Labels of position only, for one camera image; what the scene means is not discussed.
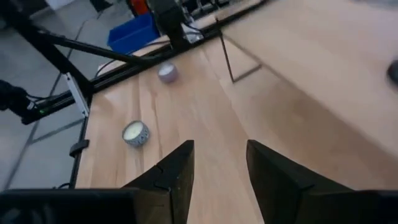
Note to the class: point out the green leaf patterned candle jar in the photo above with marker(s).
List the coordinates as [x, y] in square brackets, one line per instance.
[136, 133]

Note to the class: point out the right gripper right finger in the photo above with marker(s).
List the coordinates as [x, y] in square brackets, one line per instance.
[273, 186]

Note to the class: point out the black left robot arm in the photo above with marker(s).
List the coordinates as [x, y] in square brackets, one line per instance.
[169, 21]

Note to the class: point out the white bar bracket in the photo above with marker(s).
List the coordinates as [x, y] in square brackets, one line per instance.
[77, 95]

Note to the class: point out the black table clamp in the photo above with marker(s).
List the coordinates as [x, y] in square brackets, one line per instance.
[79, 147]

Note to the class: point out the red orange object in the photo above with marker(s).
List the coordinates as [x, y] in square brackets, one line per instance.
[139, 6]

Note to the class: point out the black device green light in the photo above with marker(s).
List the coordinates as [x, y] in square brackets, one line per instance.
[12, 96]

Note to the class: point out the wooden shelf black metal legs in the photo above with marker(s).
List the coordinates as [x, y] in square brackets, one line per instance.
[311, 46]

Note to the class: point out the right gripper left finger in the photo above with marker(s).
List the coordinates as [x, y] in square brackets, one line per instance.
[177, 174]

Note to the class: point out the blue plastic bin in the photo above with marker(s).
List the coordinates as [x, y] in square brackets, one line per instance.
[133, 35]

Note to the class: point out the black metal frame rails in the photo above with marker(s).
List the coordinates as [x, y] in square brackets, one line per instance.
[118, 74]

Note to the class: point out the white candle jar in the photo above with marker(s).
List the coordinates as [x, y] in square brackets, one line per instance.
[168, 73]

